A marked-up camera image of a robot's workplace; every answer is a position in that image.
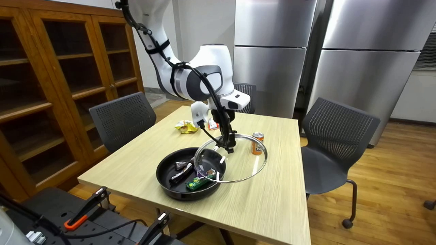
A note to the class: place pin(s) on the wooden glass-door cabinet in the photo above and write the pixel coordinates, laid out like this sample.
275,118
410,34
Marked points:
51,102

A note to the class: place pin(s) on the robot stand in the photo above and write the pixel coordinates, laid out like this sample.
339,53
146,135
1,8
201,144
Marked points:
51,204

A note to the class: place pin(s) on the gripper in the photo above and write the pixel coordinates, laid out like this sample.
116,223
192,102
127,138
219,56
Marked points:
223,116

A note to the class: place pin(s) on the orange soda can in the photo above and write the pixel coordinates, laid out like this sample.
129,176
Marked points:
257,146

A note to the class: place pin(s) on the yellow snack bag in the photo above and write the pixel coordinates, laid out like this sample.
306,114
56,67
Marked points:
185,127

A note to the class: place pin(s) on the glass pan lid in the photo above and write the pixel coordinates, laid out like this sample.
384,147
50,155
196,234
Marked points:
243,163

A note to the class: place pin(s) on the dark grey mesh chair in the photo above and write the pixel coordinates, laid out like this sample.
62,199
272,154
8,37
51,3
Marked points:
121,119
248,91
335,143

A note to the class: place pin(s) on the green snack packet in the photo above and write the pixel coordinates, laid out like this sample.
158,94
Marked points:
196,184

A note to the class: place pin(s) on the red and white packet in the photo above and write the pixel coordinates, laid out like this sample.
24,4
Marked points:
212,125

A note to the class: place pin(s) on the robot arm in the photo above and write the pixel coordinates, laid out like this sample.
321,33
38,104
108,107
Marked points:
211,58

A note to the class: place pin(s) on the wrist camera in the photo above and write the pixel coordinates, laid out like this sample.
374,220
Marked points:
198,114

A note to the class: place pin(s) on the silver metal bracket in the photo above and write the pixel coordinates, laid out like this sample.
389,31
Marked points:
35,237

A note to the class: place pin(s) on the dark candy bar wrapper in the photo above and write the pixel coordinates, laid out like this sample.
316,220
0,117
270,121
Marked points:
182,165
180,176

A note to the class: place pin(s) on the black frying pan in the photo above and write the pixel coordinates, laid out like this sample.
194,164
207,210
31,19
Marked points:
170,190

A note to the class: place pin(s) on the chair caster wheel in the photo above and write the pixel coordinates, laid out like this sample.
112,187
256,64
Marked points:
430,205

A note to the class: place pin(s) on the brown snack wrapper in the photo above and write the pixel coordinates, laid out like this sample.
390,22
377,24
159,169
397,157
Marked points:
208,173

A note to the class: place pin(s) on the window blind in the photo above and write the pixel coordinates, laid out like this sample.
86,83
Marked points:
426,51

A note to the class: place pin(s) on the black clamp with orange grip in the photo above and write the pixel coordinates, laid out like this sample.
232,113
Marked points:
85,209

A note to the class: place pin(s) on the row of steel refrigerators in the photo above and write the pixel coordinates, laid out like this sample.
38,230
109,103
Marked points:
272,68

